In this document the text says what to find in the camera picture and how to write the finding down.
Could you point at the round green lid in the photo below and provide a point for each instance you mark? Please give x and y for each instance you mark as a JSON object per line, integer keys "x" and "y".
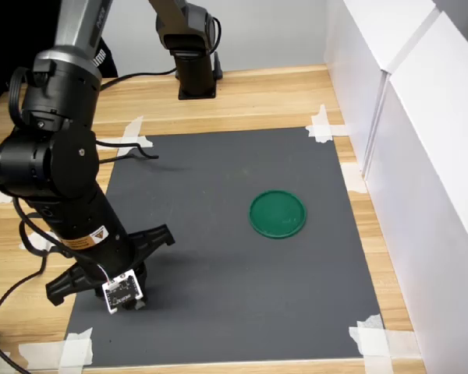
{"x": 277, "y": 214}

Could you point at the dark grey mat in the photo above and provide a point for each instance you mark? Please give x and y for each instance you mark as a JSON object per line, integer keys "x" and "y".
{"x": 218, "y": 292}

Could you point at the black printed bag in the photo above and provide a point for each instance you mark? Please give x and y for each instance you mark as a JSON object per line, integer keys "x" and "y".
{"x": 107, "y": 58}

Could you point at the white partition panel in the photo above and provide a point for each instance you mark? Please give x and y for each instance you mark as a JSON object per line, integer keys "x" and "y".
{"x": 359, "y": 78}
{"x": 433, "y": 233}

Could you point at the white camera circuit board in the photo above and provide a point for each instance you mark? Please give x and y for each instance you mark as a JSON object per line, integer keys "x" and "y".
{"x": 123, "y": 292}

